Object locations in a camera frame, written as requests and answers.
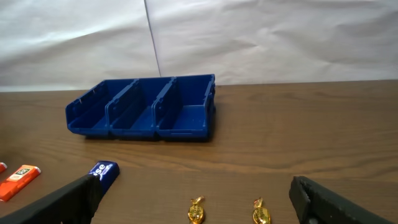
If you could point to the blue tray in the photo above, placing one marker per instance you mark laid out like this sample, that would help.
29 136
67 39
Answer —
186 121

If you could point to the orange candy box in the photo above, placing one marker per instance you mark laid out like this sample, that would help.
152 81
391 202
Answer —
17 182
2 167

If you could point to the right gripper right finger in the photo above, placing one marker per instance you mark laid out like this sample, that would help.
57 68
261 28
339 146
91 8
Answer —
323 205

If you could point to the blue candy pack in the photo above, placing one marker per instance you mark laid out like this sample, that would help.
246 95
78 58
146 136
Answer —
107 175

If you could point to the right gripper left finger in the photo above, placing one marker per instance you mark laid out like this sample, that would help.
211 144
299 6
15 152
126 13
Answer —
68 202

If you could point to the gold candy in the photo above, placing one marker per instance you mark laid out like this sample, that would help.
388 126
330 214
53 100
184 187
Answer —
196 213
261 215

